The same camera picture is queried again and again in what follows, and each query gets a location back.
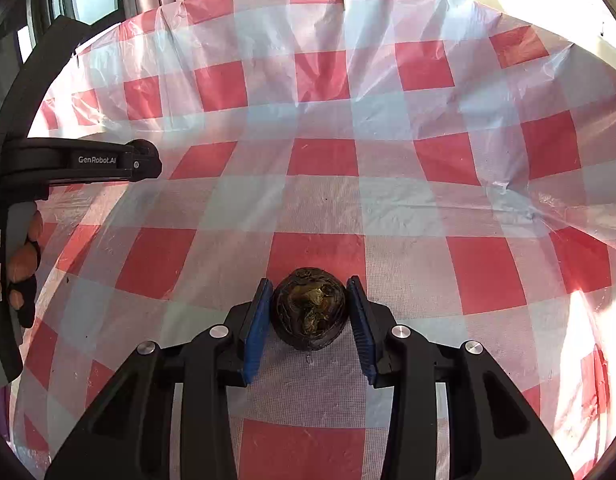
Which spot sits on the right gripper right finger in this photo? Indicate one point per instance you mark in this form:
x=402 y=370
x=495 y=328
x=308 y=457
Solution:
x=494 y=433

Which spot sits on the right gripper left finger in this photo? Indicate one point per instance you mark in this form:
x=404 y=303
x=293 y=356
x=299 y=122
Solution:
x=125 y=431

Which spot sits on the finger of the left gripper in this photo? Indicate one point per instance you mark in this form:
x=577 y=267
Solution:
x=65 y=160

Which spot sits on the dark round fruit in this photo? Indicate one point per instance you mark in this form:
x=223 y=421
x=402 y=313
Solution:
x=308 y=310

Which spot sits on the person left hand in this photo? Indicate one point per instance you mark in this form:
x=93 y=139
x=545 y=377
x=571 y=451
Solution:
x=24 y=261

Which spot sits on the red white checkered tablecloth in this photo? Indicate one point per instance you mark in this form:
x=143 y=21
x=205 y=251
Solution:
x=461 y=163

